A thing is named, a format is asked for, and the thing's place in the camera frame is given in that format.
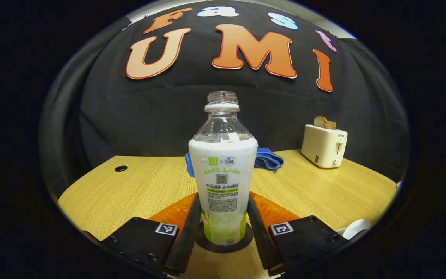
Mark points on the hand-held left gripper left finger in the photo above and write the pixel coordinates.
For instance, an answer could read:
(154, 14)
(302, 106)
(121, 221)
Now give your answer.
(188, 236)

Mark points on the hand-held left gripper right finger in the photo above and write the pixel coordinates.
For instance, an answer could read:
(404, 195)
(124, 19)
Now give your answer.
(258, 232)

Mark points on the dark brown round coaster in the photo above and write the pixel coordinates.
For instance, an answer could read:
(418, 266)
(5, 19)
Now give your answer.
(223, 248)

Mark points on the clear water bottle white label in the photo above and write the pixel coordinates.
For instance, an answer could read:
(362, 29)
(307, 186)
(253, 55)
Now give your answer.
(223, 174)

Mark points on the white teacup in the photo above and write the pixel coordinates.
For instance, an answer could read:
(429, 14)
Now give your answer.
(358, 228)

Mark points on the blue cloth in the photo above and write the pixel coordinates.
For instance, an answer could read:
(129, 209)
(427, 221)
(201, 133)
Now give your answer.
(267, 159)

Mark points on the cream toaster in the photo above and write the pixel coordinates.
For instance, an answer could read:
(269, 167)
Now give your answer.
(321, 147)

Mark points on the toasted bread slice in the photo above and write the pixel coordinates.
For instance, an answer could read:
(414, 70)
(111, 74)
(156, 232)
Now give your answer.
(331, 125)
(319, 121)

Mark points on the black backdrop cloth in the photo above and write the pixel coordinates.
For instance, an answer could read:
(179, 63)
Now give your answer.
(130, 116)

